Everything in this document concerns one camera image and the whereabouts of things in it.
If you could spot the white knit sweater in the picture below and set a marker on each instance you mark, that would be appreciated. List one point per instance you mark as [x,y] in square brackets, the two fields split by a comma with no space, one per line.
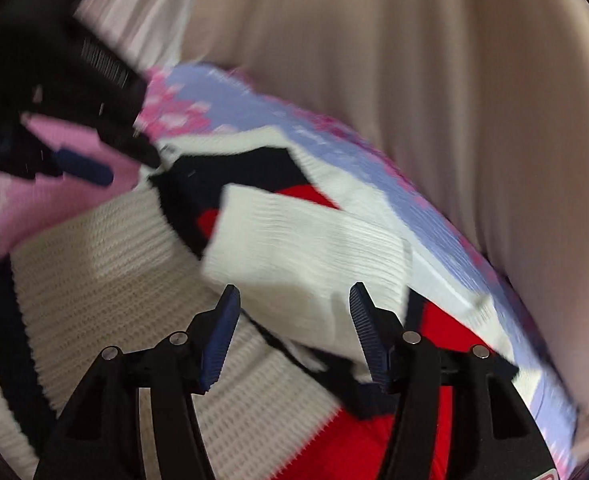
[284,245]

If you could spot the beige cloth backdrop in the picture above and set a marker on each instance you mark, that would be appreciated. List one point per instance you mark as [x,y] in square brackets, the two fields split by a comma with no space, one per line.
[424,60]

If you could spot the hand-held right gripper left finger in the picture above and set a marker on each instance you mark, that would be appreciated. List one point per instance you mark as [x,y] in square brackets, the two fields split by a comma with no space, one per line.
[222,340]

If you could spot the white pleated curtain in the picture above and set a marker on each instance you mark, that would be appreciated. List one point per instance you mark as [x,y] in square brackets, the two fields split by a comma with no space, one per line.
[139,10]

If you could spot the pink floral bed sheet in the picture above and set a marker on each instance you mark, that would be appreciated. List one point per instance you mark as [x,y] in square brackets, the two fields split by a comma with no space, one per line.
[324,125]

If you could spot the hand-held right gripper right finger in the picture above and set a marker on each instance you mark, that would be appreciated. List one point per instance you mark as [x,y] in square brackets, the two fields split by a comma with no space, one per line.
[367,332]

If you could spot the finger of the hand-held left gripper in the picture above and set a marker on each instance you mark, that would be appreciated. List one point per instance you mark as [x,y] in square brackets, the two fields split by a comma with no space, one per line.
[119,110]
[87,170]

